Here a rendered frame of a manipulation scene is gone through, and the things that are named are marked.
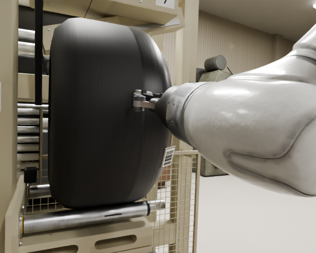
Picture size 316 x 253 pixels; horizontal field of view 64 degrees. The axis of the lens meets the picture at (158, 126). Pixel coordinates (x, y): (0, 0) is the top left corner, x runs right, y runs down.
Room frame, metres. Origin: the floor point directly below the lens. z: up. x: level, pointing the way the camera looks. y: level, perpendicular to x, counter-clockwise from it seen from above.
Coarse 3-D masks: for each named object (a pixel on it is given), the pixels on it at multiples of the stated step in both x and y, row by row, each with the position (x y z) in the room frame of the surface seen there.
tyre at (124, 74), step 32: (64, 32) 0.63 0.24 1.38; (96, 32) 0.63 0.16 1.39; (128, 32) 0.69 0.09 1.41; (64, 64) 0.57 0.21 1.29; (96, 64) 0.57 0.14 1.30; (128, 64) 0.61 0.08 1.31; (160, 64) 0.66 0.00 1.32; (64, 96) 0.55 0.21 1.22; (96, 96) 0.55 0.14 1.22; (128, 96) 0.58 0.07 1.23; (64, 128) 0.55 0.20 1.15; (96, 128) 0.55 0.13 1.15; (128, 128) 0.58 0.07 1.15; (160, 128) 0.62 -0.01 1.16; (64, 160) 0.56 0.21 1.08; (96, 160) 0.57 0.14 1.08; (128, 160) 0.60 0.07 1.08; (160, 160) 0.65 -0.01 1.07; (64, 192) 0.61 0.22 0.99; (96, 192) 0.62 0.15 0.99; (128, 192) 0.67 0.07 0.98
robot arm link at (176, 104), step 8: (184, 88) 0.33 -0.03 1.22; (192, 88) 0.32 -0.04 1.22; (176, 96) 0.33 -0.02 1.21; (184, 96) 0.32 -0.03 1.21; (168, 104) 0.35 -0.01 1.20; (176, 104) 0.33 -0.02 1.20; (184, 104) 0.31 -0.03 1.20; (168, 112) 0.35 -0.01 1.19; (176, 112) 0.32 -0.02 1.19; (168, 120) 0.35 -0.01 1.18; (176, 120) 0.32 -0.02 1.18; (176, 128) 0.33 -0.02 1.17; (176, 136) 0.35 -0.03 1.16; (184, 136) 0.31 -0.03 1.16
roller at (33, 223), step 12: (120, 204) 0.73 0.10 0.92; (132, 204) 0.74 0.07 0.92; (144, 204) 0.75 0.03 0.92; (24, 216) 0.62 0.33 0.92; (36, 216) 0.63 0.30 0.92; (48, 216) 0.64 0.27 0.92; (60, 216) 0.65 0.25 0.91; (72, 216) 0.66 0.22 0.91; (84, 216) 0.67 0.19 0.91; (96, 216) 0.68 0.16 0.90; (108, 216) 0.69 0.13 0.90; (120, 216) 0.71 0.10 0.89; (132, 216) 0.72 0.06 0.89; (24, 228) 0.61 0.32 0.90; (36, 228) 0.62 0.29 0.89; (48, 228) 0.63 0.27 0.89
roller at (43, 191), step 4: (44, 184) 0.90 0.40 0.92; (48, 184) 0.90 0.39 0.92; (32, 188) 0.87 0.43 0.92; (36, 188) 0.87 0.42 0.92; (40, 188) 0.88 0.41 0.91; (44, 188) 0.88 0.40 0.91; (48, 188) 0.89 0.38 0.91; (28, 192) 0.86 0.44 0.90; (32, 192) 0.86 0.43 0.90; (36, 192) 0.87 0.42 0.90; (40, 192) 0.87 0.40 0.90; (44, 192) 0.88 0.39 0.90; (48, 192) 0.88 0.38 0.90; (28, 196) 0.86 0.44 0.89; (32, 196) 0.87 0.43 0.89; (36, 196) 0.87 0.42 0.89; (40, 196) 0.88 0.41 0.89; (44, 196) 0.89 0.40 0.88; (48, 196) 0.89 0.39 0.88
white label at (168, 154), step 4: (168, 148) 0.65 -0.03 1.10; (172, 148) 0.66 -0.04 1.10; (164, 152) 0.64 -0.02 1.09; (168, 152) 0.65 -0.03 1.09; (172, 152) 0.67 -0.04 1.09; (164, 156) 0.65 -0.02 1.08; (168, 156) 0.66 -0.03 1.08; (172, 156) 0.67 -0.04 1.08; (164, 160) 0.65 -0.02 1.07; (168, 160) 0.67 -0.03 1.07; (172, 160) 0.68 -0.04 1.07; (164, 164) 0.66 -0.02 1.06; (168, 164) 0.67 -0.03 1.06
